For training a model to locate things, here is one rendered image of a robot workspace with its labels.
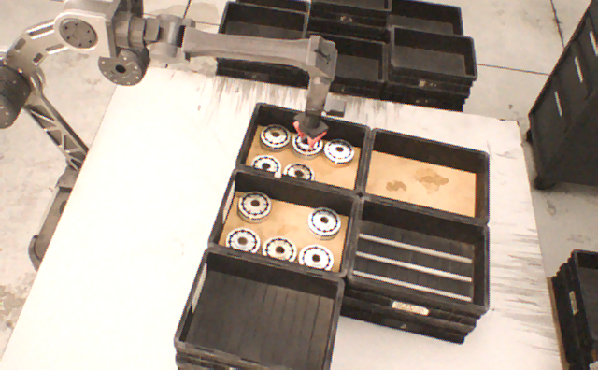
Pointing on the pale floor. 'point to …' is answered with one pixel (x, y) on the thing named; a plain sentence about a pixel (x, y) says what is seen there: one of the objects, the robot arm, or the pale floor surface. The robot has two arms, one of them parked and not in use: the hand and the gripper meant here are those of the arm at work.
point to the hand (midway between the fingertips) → (307, 140)
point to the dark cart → (569, 111)
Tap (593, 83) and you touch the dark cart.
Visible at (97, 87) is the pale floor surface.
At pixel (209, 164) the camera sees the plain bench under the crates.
